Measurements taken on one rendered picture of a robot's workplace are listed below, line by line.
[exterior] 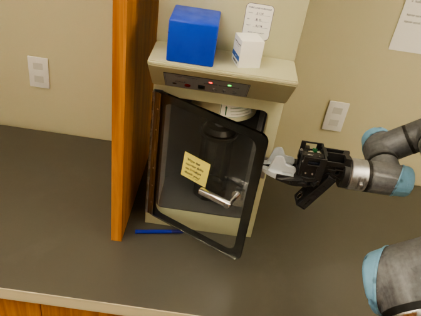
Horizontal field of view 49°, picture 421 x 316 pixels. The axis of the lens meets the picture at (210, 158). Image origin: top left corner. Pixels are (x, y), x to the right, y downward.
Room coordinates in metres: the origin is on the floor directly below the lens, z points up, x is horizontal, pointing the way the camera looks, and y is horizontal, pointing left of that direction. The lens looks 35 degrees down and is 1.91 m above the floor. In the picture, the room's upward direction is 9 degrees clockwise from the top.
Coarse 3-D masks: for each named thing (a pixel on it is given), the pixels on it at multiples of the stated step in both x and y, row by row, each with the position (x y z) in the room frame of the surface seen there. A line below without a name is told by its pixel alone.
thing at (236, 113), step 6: (192, 102) 1.09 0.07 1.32; (198, 102) 1.07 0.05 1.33; (204, 102) 1.06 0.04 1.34; (210, 108) 1.04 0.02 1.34; (216, 108) 1.04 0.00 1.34; (222, 108) 1.04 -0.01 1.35; (228, 108) 1.04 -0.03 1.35; (234, 108) 1.04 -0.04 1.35; (240, 108) 1.05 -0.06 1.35; (246, 108) 1.06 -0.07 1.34; (222, 114) 1.03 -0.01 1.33; (228, 114) 1.03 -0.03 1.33; (234, 114) 1.04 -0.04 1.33; (240, 114) 1.04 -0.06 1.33; (246, 114) 1.05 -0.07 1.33; (252, 114) 1.07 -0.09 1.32; (234, 120) 1.03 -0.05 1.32; (240, 120) 1.04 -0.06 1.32
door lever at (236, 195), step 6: (204, 192) 0.87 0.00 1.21; (210, 192) 0.87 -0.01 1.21; (234, 192) 0.88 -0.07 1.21; (210, 198) 0.86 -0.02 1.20; (216, 198) 0.85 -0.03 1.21; (222, 198) 0.85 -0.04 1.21; (234, 198) 0.86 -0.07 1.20; (240, 198) 0.87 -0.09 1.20; (222, 204) 0.84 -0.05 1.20; (228, 204) 0.84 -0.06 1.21
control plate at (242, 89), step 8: (168, 80) 0.95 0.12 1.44; (176, 80) 0.95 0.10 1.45; (184, 80) 0.94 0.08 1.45; (192, 80) 0.94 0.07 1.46; (200, 80) 0.93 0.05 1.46; (208, 80) 0.93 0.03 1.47; (216, 80) 0.92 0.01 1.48; (192, 88) 0.98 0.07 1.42; (208, 88) 0.96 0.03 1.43; (216, 88) 0.96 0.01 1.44; (224, 88) 0.95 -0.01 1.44; (232, 88) 0.95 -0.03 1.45; (240, 88) 0.94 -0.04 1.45; (248, 88) 0.94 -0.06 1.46; (240, 96) 0.98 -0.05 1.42
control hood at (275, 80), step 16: (160, 48) 0.96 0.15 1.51; (160, 64) 0.89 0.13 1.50; (176, 64) 0.90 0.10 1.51; (224, 64) 0.93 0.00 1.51; (272, 64) 0.97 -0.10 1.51; (288, 64) 0.99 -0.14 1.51; (160, 80) 0.96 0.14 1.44; (224, 80) 0.92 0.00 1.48; (240, 80) 0.91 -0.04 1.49; (256, 80) 0.90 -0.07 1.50; (272, 80) 0.90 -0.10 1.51; (288, 80) 0.90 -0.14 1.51; (256, 96) 0.97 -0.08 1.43; (272, 96) 0.96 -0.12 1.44; (288, 96) 0.95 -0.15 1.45
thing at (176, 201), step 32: (160, 128) 0.99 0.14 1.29; (192, 128) 0.95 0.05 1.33; (224, 128) 0.91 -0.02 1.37; (160, 160) 0.98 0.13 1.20; (224, 160) 0.90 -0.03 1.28; (256, 160) 0.87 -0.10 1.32; (160, 192) 0.98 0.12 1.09; (192, 192) 0.94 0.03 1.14; (224, 192) 0.90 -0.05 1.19; (192, 224) 0.93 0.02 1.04; (224, 224) 0.89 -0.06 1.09
